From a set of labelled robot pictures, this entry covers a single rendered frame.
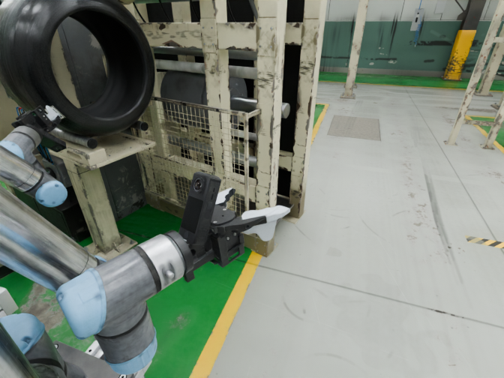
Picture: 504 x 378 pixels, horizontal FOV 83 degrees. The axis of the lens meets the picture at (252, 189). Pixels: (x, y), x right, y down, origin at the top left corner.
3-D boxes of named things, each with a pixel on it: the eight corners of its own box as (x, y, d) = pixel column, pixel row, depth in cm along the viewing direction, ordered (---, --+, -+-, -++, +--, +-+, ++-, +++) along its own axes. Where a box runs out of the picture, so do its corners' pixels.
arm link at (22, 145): (0, 176, 83) (-22, 151, 78) (18, 157, 92) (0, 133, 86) (27, 171, 83) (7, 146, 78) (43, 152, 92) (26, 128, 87)
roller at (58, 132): (44, 128, 137) (52, 123, 140) (50, 136, 140) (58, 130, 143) (85, 142, 121) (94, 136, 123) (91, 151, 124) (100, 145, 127)
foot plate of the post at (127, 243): (79, 251, 195) (78, 247, 193) (115, 230, 214) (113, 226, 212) (103, 267, 182) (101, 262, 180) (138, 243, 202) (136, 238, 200)
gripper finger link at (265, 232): (290, 230, 53) (241, 238, 52) (289, 202, 51) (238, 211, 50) (295, 240, 50) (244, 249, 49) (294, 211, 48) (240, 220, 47)
